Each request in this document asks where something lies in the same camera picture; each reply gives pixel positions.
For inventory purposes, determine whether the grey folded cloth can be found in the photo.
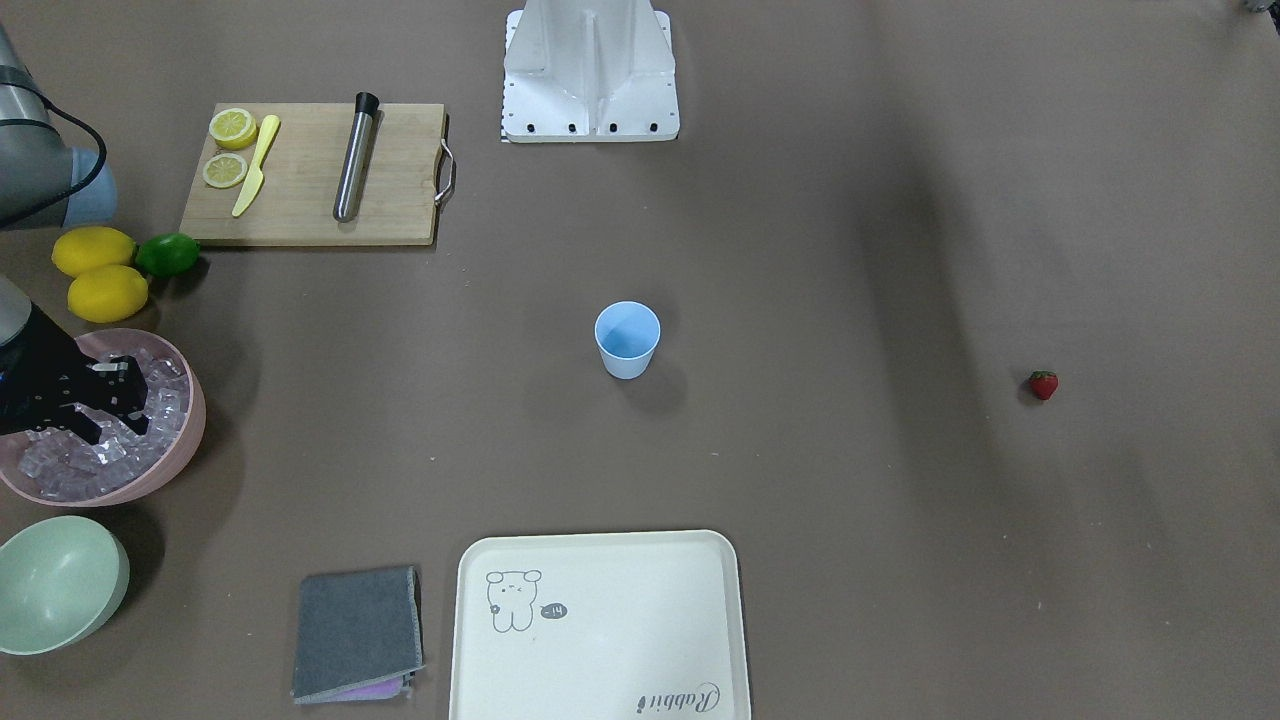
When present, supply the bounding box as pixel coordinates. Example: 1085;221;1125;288
291;565;425;705

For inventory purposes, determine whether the red strawberry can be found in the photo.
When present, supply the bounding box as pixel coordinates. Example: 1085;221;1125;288
1027;370;1060;401

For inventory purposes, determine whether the yellow lemon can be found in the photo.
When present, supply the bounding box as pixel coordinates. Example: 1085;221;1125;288
67;264;148;324
50;225;137;278

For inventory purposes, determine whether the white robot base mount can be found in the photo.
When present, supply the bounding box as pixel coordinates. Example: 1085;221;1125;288
500;1;681;143

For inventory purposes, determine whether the yellow plastic knife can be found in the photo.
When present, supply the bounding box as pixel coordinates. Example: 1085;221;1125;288
230;114;282;218

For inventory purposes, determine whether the green bowl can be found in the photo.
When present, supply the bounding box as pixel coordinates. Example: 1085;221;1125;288
1;515;131;656

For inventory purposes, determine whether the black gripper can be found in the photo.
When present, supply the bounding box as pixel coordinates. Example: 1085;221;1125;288
1;306;150;445

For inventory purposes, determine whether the green lime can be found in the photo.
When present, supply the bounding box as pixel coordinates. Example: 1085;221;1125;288
133;233;202;278

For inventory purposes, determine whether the lemon slice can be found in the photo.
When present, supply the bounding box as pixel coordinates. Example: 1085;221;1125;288
201;152;250;190
207;108;259;151

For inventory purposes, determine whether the wooden cutting board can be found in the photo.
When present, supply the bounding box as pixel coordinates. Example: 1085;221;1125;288
179;100;448;247

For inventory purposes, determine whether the light blue cup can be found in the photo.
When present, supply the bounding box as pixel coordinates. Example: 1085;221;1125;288
594;301;662;380

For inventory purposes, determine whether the pink bowl of ice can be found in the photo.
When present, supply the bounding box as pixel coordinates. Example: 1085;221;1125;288
3;328;205;509

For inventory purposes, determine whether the cream rabbit tray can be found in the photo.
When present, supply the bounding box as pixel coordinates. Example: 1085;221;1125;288
449;529;753;719

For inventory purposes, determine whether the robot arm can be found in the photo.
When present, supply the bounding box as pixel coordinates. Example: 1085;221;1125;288
1;33;148;445

